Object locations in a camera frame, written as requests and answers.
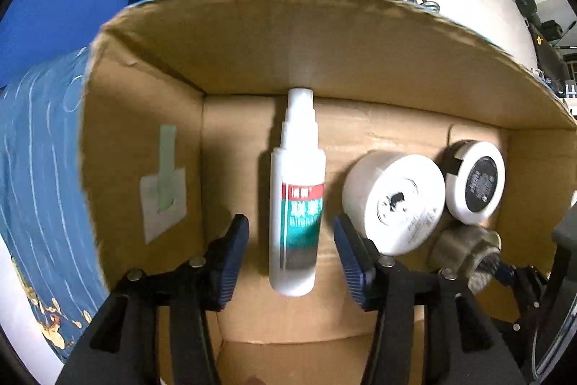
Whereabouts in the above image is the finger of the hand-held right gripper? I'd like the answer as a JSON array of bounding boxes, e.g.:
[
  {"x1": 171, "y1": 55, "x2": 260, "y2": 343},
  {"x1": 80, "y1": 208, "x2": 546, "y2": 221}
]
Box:
[{"x1": 491, "y1": 262, "x2": 549, "y2": 332}]

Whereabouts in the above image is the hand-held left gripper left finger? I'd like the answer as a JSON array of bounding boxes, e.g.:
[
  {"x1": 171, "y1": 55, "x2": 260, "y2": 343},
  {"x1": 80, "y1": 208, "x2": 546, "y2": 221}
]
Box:
[{"x1": 56, "y1": 214, "x2": 251, "y2": 385}]

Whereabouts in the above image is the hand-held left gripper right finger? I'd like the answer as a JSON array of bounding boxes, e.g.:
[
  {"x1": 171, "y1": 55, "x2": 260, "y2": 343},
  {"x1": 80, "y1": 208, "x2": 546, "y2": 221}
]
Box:
[{"x1": 334, "y1": 214, "x2": 528, "y2": 385}]

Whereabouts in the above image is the white spray bottle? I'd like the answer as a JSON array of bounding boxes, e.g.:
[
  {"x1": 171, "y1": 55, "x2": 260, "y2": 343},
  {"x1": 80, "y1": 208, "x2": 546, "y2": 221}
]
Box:
[{"x1": 269, "y1": 88, "x2": 327, "y2": 298}]

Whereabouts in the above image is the brown cardboard box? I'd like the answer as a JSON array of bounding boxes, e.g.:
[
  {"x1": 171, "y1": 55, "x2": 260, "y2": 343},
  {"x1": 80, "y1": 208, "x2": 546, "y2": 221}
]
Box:
[{"x1": 79, "y1": 0, "x2": 577, "y2": 385}]

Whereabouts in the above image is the large white round jar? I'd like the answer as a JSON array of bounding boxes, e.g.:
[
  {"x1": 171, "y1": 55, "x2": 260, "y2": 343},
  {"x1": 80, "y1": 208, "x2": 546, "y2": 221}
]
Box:
[{"x1": 342, "y1": 150, "x2": 447, "y2": 256}]

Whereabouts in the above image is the white jar with black label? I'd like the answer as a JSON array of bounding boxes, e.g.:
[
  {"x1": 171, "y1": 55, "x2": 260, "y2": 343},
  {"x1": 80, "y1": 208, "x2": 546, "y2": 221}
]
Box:
[{"x1": 442, "y1": 140, "x2": 506, "y2": 226}]

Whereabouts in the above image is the blue printed blanket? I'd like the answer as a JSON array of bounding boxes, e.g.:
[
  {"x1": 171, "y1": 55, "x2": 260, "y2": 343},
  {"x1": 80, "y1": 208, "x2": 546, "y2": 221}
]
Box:
[{"x1": 0, "y1": 47, "x2": 111, "y2": 365}]

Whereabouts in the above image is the black exercise machine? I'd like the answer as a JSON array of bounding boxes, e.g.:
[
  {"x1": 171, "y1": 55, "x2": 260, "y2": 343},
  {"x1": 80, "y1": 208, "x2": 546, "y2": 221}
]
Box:
[{"x1": 536, "y1": 19, "x2": 568, "y2": 81}]

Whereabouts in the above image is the plain blue pillow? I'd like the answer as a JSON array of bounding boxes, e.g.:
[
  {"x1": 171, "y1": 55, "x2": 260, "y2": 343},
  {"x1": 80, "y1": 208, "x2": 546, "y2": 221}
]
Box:
[{"x1": 0, "y1": 0, "x2": 142, "y2": 90}]

